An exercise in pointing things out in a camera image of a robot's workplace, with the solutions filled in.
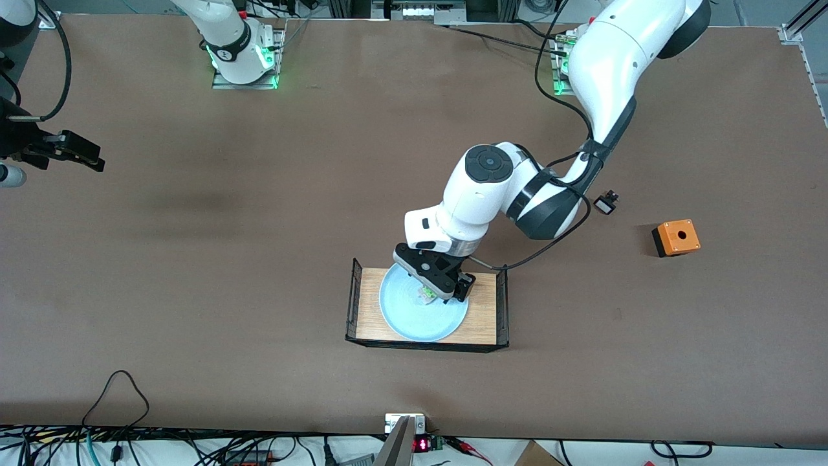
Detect light blue round plate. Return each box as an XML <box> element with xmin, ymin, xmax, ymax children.
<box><xmin>379</xmin><ymin>262</ymin><xmax>469</xmax><ymax>342</ymax></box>

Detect wooden shelf with mesh sides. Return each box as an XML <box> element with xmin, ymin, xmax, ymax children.
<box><xmin>345</xmin><ymin>258</ymin><xmax>510</xmax><ymax>353</ymax></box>

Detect brown cardboard piece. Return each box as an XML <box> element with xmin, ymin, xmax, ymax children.
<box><xmin>514</xmin><ymin>440</ymin><xmax>563</xmax><ymax>466</ymax></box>

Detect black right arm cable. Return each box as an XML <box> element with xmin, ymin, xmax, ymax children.
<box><xmin>6</xmin><ymin>0</ymin><xmax>72</xmax><ymax>124</ymax></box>

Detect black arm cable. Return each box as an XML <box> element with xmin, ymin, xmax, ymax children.
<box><xmin>6</xmin><ymin>0</ymin><xmax>72</xmax><ymax>124</ymax></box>
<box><xmin>469</xmin><ymin>0</ymin><xmax>612</xmax><ymax>269</ymax></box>

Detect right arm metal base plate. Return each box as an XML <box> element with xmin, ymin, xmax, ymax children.
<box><xmin>212</xmin><ymin>26</ymin><xmax>285</xmax><ymax>90</ymax></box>

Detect red clip lead wires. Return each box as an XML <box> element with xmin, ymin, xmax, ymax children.
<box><xmin>445</xmin><ymin>437</ymin><xmax>492</xmax><ymax>465</ymax></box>

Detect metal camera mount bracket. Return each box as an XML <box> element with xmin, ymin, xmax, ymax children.
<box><xmin>375</xmin><ymin>413</ymin><xmax>426</xmax><ymax>466</ymax></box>

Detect thin black looped cable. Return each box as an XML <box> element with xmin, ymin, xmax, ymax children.
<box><xmin>81</xmin><ymin>370</ymin><xmax>151</xmax><ymax>431</ymax></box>

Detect orange button enclosure box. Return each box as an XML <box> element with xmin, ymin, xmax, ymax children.
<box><xmin>651</xmin><ymin>219</ymin><xmax>701</xmax><ymax>258</ymax></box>

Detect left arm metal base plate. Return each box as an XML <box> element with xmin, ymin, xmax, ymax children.
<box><xmin>550</xmin><ymin>32</ymin><xmax>580</xmax><ymax>98</ymax></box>

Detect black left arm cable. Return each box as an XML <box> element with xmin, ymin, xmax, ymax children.
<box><xmin>469</xmin><ymin>0</ymin><xmax>612</xmax><ymax>269</ymax></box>

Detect black cable across table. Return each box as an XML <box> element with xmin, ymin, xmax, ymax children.
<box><xmin>446</xmin><ymin>25</ymin><xmax>573</xmax><ymax>56</ymax></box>

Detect black coiled floor cable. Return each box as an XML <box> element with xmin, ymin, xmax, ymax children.
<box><xmin>650</xmin><ymin>440</ymin><xmax>715</xmax><ymax>460</ymax></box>

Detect aluminium frame with power strip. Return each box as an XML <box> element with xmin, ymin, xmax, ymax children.
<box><xmin>372</xmin><ymin>0</ymin><xmax>466</xmax><ymax>25</ymax></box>

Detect tangled black floor cables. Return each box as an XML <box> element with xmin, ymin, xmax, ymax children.
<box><xmin>0</xmin><ymin>424</ymin><xmax>376</xmax><ymax>466</ymax></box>

